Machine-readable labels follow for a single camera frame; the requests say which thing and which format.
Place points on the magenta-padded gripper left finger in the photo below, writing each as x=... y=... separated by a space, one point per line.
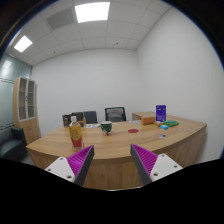
x=63 y=167

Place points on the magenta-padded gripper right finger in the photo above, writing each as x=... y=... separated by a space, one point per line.
x=160 y=166

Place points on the clear bottle with yellow-red label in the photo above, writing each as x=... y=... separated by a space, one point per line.
x=76 y=135

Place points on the small round silver object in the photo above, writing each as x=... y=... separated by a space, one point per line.
x=162 y=136

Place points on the small blue packet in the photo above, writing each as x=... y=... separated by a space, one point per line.
x=164 y=127

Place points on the small yellow labelled box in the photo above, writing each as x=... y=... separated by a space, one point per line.
x=157 y=123

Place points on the flat round red coaster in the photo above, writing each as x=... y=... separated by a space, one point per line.
x=133 y=131

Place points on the green flat packet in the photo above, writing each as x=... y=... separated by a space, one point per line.
x=171 y=123

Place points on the dark brown printed box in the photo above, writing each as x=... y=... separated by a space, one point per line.
x=79 y=116
x=66 y=120

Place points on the orange-brown cardboard box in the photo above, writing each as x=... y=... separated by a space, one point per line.
x=147 y=120

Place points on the green and white leaflet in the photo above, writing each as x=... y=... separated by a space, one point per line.
x=92 y=126

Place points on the wooden glass-door shelf cabinet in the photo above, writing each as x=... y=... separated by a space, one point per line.
x=29 y=128

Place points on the purple upright box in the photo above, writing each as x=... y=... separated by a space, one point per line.
x=161 y=113

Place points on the black leather sofa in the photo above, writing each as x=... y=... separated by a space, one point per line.
x=11 y=145

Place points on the white and green mug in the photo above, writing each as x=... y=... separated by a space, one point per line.
x=106 y=128

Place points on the black mesh office chair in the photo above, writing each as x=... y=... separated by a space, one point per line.
x=115 y=114

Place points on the small square ceiling light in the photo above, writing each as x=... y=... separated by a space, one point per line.
x=23 y=43

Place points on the ceiling air vent grille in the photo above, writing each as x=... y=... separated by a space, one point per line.
x=60 y=18

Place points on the large square ceiling light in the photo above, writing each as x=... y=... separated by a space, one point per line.
x=92 y=12

